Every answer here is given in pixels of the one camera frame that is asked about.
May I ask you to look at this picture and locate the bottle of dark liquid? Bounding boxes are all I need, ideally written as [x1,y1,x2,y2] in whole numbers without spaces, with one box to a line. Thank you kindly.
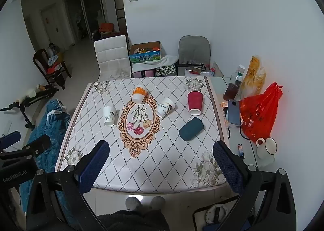
[223,65,246,101]

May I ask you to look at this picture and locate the grey slipper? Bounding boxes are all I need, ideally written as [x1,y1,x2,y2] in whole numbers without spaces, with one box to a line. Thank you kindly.
[149,196,166,210]
[126,196,142,211]

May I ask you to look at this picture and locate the white cup with dark print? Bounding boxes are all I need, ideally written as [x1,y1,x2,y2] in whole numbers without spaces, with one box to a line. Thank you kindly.
[155,97,176,119]

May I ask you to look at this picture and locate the yellow plastic bag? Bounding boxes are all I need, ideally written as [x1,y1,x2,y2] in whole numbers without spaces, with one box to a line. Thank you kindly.
[239,55,267,98]

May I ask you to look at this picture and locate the clothes pile on chair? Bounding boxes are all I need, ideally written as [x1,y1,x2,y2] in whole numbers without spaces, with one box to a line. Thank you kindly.
[47,43,64,74]

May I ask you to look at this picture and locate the white padded chair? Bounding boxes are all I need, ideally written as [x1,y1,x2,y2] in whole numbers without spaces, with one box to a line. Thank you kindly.
[94,35,131,81]

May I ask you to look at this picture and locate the cardboard box with blue print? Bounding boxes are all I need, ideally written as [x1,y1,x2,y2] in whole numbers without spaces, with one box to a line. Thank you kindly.
[129,41,162,64]

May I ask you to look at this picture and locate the red paper cup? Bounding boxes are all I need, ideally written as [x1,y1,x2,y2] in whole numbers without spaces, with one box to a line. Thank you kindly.
[188,91,204,116]

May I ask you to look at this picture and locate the glass side table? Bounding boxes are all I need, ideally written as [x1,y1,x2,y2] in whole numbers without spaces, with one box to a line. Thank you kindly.
[210,76,275,171]

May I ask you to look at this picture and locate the teal cup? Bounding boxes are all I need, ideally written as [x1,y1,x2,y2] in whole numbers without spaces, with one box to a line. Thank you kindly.
[179,117,204,142]

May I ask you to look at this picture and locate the blue quilted blanket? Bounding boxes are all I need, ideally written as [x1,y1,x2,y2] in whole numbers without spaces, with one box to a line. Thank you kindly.
[20,98,76,230]

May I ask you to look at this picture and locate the person's dark trousers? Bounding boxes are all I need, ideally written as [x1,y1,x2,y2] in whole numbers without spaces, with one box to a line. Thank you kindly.
[97,209,170,231]

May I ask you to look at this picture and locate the pink box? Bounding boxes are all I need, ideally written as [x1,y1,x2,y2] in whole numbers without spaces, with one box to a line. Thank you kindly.
[133,70,155,79]

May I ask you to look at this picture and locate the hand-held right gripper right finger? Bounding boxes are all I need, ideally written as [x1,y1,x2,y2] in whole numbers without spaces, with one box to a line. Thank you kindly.
[213,141,297,231]

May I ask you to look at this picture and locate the red plastic bag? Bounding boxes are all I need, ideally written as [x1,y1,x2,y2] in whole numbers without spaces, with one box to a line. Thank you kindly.
[239,82,283,145]

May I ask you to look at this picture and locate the orange paper cup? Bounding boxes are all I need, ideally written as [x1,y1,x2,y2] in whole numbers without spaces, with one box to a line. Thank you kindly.
[132,87,148,104]

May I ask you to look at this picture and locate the orange box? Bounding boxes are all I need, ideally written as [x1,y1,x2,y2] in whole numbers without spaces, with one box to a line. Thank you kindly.
[98,23,115,33]

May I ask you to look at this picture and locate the white cloth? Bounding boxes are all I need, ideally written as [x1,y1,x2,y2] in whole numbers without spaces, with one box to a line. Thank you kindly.
[131,55,179,72]

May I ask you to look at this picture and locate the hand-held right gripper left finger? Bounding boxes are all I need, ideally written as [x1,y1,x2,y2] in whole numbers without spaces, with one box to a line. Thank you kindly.
[25,140,110,231]

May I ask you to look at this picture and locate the blue smartphone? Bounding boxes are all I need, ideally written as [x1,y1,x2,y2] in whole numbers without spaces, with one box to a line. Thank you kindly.
[227,99,242,126]

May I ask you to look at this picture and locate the floral diamond pattern tablecloth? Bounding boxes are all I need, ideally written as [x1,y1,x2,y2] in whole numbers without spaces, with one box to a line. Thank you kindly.
[54,76,230,194]

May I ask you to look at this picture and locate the black exercise frame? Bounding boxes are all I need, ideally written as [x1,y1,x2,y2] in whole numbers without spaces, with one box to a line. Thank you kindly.
[0,86,60,131]

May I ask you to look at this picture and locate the white cup with plant print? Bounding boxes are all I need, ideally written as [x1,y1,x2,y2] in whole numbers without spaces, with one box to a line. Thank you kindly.
[103,106,117,126]

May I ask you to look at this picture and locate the grey office chair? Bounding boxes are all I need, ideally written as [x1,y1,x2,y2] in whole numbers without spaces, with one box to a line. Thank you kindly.
[177,35,211,77]

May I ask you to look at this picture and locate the patterned storage bag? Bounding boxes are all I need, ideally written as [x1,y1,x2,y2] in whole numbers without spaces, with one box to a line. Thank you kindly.
[155,64,177,77]

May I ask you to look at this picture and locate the white enamel mug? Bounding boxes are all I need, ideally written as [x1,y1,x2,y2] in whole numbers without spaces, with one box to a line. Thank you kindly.
[256,137,278,156]

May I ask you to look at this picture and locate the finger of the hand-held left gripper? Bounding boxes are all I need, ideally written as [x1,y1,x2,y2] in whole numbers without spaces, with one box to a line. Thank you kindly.
[0,131,21,149]
[0,134,51,161]

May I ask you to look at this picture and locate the dark wooden chair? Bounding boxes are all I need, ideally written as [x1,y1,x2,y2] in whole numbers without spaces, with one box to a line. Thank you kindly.
[33,48,72,90]

